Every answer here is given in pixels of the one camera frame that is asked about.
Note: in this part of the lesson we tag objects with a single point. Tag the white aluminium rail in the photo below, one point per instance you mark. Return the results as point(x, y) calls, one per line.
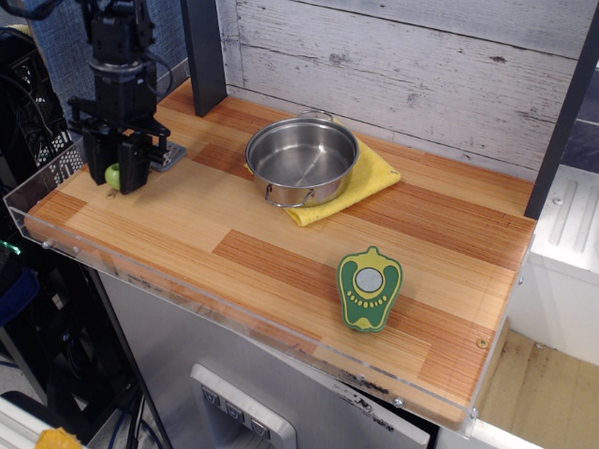
point(567, 230)

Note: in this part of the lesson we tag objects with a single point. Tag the clear acrylic table guard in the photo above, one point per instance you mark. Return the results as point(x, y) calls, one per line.
point(200, 269)

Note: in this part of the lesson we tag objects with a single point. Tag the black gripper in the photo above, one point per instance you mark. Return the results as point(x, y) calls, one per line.
point(125, 98)

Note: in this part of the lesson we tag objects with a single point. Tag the dark grey right post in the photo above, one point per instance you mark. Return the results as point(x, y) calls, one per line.
point(571, 105)

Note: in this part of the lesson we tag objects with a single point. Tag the dark grey post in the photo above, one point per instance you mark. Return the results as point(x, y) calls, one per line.
point(204, 54)
point(571, 105)

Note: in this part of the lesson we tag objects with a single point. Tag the stainless steel pot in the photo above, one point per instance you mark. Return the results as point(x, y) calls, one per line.
point(302, 162)

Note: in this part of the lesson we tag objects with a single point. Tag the black plastic crate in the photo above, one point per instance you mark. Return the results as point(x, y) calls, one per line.
point(33, 125)

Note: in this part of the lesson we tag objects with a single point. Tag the dark grey left post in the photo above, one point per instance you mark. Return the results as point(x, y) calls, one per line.
point(204, 54)

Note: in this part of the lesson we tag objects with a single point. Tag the grey button panel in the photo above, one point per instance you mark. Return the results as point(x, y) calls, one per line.
point(253, 425)

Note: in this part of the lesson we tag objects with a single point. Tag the green toy pepper half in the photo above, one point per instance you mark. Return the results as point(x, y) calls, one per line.
point(368, 283)

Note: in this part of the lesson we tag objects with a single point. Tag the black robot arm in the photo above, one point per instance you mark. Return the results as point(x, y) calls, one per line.
point(122, 139)

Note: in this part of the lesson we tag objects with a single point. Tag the green handled grey spatula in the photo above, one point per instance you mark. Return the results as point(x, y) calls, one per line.
point(161, 161)

